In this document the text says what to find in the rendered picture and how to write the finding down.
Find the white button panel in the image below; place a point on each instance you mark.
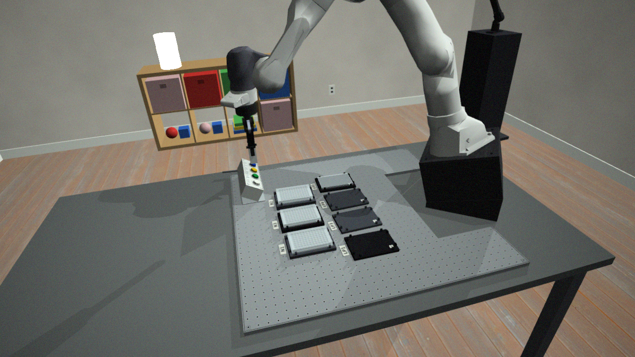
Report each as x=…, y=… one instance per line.
x=251, y=189

